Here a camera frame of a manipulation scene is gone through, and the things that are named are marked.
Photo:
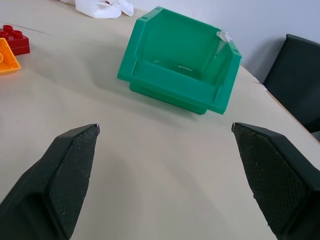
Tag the orange toy building block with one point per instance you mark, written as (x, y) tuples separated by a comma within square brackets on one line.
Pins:
[(6, 58)]

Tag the white tape scrap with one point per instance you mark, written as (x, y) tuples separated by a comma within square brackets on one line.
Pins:
[(224, 35)]

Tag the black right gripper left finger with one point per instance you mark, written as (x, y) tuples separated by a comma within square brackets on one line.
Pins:
[(57, 185)]

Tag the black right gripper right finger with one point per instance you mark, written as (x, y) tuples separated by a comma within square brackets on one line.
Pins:
[(272, 180)]

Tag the black office chair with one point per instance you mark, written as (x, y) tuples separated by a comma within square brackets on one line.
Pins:
[(295, 75)]

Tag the white crumpled cloth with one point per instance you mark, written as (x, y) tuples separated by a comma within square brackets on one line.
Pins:
[(105, 8)]

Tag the green plastic storage bin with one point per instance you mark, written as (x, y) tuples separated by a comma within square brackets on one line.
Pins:
[(175, 60)]

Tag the red toy brick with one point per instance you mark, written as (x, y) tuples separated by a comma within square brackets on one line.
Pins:
[(15, 40)]

